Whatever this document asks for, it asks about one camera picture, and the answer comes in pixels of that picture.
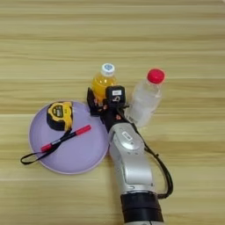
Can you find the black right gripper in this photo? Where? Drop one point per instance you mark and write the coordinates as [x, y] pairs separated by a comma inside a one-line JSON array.
[[112, 117]]

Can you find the orange juice bottle white cap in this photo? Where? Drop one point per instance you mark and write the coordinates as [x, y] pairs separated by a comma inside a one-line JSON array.
[[102, 82]]

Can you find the red black marker pen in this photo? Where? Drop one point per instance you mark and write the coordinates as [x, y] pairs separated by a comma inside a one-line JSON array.
[[83, 129]]

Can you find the yellow black tape measure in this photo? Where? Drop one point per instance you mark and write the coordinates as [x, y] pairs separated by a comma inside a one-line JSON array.
[[60, 115]]

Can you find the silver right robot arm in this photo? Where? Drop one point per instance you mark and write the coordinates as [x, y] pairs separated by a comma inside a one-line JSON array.
[[134, 167]]

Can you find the black box with white label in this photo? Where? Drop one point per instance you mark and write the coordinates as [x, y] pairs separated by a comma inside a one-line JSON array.
[[115, 95]]

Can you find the clear water bottle red cap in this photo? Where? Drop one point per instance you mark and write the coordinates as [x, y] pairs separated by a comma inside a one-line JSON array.
[[145, 99]]

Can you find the purple round plate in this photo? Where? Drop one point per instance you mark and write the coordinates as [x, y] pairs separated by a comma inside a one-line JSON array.
[[76, 152]]

